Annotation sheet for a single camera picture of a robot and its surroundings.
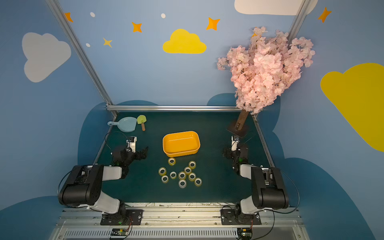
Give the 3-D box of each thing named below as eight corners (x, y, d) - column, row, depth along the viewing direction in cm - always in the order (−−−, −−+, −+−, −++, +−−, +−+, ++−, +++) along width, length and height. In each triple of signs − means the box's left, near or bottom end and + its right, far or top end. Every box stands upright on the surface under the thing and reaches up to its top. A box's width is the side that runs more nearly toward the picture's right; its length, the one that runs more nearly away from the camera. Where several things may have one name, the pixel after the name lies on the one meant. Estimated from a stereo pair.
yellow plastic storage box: (163, 158, 96) (162, 155, 93) (163, 137, 107) (162, 134, 103) (201, 154, 99) (201, 150, 95) (197, 134, 109) (197, 130, 106)
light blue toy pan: (105, 132, 111) (104, 130, 109) (112, 118, 120) (110, 116, 118) (134, 132, 111) (133, 130, 109) (138, 118, 120) (137, 116, 118)
